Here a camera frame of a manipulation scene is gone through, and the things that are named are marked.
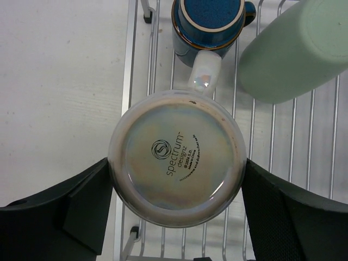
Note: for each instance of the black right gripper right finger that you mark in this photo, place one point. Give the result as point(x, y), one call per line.
point(287, 222)

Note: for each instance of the dark blue ceramic mug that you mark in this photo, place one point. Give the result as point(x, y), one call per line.
point(208, 25)

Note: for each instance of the light green plastic cup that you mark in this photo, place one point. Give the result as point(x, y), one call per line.
point(302, 49)

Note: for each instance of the white floral ceramic mug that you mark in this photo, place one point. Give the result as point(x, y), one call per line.
point(177, 158)

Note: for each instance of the silver wire dish rack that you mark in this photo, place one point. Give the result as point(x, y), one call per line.
point(302, 140)

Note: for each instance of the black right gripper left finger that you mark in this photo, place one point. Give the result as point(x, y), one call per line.
point(64, 222)

